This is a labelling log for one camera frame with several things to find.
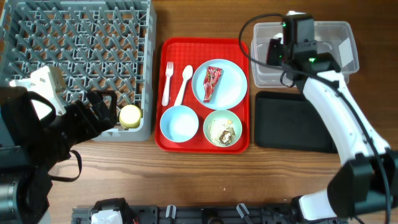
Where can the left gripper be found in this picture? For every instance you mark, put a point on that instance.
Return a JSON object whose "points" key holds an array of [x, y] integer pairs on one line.
{"points": [[87, 129]]}

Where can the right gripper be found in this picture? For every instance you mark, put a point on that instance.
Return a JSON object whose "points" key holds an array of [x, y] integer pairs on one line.
{"points": [[273, 46]]}

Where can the yellow plastic cup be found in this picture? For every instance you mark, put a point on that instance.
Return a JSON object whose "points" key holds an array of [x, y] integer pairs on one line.
{"points": [[130, 116]]}

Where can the red snack wrapper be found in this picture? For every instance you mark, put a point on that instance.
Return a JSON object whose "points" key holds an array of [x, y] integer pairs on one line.
{"points": [[213, 74]]}

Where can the green bowl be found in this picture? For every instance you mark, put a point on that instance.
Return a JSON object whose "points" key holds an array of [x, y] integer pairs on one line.
{"points": [[238, 127]]}

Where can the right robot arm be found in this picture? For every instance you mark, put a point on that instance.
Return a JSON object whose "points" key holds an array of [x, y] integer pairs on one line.
{"points": [[367, 180]]}

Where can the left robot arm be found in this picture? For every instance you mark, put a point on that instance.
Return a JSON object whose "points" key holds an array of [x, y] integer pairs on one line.
{"points": [[34, 138]]}

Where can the grey dishwasher rack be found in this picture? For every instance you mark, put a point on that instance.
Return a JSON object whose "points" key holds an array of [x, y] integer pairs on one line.
{"points": [[97, 45]]}

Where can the black waste tray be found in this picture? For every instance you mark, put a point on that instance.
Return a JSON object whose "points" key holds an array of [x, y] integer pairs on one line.
{"points": [[289, 121]]}

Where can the light blue plate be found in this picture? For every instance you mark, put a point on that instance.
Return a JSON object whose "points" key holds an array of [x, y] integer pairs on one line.
{"points": [[230, 89]]}

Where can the clear plastic bin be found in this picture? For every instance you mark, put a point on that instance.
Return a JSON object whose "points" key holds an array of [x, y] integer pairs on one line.
{"points": [[334, 37]]}

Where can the light blue bowl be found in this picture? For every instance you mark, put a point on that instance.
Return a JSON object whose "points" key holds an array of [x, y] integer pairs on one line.
{"points": [[179, 123]]}

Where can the cream plastic spoon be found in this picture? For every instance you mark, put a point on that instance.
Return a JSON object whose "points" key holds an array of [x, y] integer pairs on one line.
{"points": [[187, 74]]}

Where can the food scraps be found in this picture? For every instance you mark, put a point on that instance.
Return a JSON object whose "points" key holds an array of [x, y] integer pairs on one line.
{"points": [[221, 132]]}

